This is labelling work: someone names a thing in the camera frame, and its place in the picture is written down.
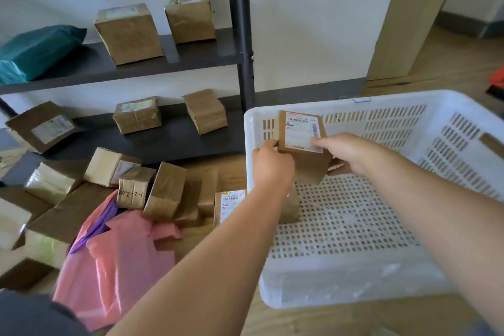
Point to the person's left hand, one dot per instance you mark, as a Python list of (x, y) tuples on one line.
[(273, 170)]

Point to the person's right hand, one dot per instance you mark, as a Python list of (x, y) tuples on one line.
[(350, 152)]

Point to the long white label cardboard box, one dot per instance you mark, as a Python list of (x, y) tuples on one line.
[(230, 206)]

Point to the thin plain cardboard box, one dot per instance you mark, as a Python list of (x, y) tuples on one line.
[(208, 194)]

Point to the plain brown box shelf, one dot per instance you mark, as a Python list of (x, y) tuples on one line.
[(204, 111)]

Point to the white plastic crate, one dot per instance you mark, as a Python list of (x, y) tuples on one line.
[(334, 280)]

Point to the taped box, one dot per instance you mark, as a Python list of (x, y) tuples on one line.
[(138, 119)]

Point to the small square cardboard box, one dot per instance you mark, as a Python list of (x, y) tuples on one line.
[(191, 20)]

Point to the purple mailer bag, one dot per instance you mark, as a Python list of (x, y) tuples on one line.
[(98, 225)]

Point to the tall brown cardboard box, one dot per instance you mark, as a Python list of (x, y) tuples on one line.
[(130, 36)]

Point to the pile of cardboard parcels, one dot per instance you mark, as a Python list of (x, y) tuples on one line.
[(67, 213)]

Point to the labelled box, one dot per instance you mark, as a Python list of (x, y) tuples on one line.
[(27, 127)]

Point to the person's left forearm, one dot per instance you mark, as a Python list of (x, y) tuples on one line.
[(204, 276)]

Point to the person's right forearm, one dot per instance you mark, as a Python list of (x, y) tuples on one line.
[(453, 221)]

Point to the person's right leg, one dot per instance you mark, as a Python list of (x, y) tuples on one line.
[(482, 330)]

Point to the person's leg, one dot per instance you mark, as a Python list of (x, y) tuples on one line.
[(482, 330), (31, 316)]

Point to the person's left leg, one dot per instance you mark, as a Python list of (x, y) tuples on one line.
[(31, 316)]

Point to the black metal shelf rack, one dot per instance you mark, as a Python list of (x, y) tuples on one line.
[(165, 143)]

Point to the red and black object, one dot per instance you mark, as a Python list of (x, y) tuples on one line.
[(497, 80)]

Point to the beige door frame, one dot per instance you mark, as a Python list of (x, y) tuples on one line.
[(413, 13)]

